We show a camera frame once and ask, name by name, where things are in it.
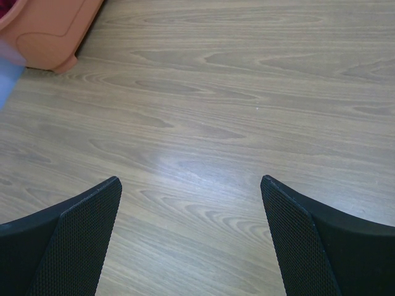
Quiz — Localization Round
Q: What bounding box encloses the pink t shirt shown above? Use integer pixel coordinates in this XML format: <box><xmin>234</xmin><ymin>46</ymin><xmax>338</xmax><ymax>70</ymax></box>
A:
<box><xmin>0</xmin><ymin>0</ymin><xmax>17</xmax><ymax>18</ymax></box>

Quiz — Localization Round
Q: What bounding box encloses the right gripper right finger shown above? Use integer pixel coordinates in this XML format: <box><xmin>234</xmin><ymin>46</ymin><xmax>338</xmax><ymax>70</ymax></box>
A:
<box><xmin>260</xmin><ymin>175</ymin><xmax>394</xmax><ymax>295</ymax></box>

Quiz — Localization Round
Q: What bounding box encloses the orange plastic laundry basket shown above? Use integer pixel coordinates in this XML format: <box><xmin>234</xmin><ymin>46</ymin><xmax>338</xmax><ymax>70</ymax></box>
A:
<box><xmin>1</xmin><ymin>0</ymin><xmax>103</xmax><ymax>73</ymax></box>

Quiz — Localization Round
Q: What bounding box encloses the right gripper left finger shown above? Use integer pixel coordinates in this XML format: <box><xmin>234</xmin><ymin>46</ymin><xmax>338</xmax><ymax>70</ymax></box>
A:
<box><xmin>1</xmin><ymin>176</ymin><xmax>122</xmax><ymax>295</ymax></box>

